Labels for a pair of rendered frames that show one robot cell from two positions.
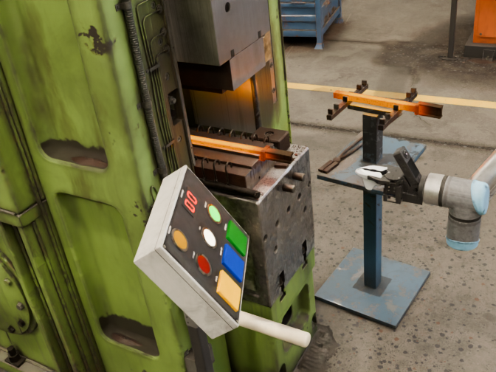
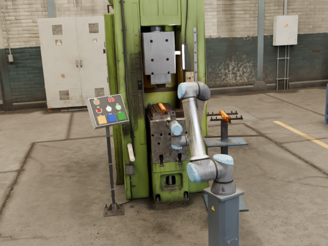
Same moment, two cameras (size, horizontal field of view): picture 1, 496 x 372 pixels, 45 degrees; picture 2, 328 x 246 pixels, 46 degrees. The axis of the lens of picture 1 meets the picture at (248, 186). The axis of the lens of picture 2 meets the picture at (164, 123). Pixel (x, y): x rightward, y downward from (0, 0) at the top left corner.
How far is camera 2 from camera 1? 298 cm
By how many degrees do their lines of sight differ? 48
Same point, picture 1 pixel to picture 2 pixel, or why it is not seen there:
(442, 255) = (264, 210)
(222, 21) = (149, 63)
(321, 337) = (186, 203)
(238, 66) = (154, 78)
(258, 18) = (168, 67)
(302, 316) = (180, 188)
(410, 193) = not seen: hidden behind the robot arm
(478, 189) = (174, 125)
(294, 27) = not seen: outside the picture
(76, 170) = not seen: hidden behind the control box
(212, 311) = (93, 120)
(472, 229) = (173, 139)
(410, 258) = (252, 205)
